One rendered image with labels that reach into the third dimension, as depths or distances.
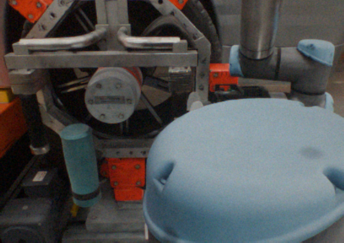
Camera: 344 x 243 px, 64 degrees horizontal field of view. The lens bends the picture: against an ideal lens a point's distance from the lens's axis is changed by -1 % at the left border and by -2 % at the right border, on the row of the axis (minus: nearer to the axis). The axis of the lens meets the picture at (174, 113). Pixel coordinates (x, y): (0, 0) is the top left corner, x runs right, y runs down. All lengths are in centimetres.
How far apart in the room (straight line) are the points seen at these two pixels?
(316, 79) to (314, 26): 55
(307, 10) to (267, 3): 65
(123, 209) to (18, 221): 42
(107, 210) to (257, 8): 104
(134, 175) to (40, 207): 35
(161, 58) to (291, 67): 28
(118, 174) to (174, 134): 84
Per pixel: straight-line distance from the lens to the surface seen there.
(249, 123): 17
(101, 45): 93
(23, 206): 115
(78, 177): 88
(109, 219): 126
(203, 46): 81
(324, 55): 66
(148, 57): 62
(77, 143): 81
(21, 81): 67
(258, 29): 56
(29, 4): 87
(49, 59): 67
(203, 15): 89
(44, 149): 73
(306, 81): 66
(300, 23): 117
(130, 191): 104
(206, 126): 16
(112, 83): 69
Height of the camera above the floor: 112
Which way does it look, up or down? 25 degrees down
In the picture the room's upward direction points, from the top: straight up
